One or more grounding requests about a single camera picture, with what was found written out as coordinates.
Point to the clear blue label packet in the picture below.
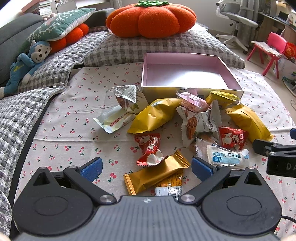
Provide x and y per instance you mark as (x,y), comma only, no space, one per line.
(217,155)

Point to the orange pumpkin plush cushion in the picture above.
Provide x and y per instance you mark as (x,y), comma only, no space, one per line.
(151,19)

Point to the white triangular snack packet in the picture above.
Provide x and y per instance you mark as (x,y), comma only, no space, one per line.
(130,98)

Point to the white office chair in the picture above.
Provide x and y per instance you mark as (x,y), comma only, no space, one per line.
(230,10)

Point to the pink cardboard box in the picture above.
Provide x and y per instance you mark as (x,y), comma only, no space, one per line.
(164,74)

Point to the small orange plush cushion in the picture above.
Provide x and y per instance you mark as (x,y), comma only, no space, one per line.
(74,36)

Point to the white walnut snack packet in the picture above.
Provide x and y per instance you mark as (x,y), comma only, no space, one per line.
(195,123)

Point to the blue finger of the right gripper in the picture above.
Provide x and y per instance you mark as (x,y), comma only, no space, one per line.
(293,133)
(262,147)

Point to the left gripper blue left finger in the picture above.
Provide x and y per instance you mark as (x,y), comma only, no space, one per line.
(81,178)

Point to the gold bar snack wrapper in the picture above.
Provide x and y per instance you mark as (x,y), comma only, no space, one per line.
(147,177)

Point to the blue monkey plush toy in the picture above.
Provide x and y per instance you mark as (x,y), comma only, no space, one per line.
(26,65)

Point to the cherry print cloth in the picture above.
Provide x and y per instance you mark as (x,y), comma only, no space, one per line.
(68,135)

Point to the grey checkered blanket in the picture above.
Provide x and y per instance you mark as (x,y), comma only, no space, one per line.
(20,112)

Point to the orange white small packet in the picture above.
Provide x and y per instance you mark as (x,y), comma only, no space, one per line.
(171,186)

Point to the grey curtain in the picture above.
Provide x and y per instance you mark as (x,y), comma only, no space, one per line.
(249,9)

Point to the red snack packet right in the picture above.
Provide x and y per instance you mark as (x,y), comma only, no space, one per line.
(232,138)

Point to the pink snack packet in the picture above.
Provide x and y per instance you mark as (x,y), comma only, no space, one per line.
(192,102)

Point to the white flat snack packet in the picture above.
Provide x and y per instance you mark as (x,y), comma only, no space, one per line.
(113,118)

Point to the pink plastic kids chair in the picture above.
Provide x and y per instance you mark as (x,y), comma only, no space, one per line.
(274,48)

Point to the green snowflake pillow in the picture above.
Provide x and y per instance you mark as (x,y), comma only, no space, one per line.
(58,26)

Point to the wooden desk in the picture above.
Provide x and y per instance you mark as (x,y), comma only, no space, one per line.
(267,24)

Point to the large yellow snack bag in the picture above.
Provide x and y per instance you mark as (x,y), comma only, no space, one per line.
(155,115)

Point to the dark grey sofa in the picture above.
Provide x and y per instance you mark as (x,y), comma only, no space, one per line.
(14,33)

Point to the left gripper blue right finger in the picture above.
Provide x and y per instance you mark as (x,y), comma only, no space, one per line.
(211,178)

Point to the red white candy packet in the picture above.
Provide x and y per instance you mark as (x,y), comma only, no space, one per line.
(149,145)

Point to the red gift bag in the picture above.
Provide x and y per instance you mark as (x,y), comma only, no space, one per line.
(290,52)

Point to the stack of books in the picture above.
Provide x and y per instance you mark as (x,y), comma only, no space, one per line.
(39,7)

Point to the grey checkered quilted pillow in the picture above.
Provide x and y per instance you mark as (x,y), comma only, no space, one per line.
(114,50)

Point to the small yellow snack bag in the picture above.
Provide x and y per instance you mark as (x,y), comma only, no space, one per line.
(224,99)

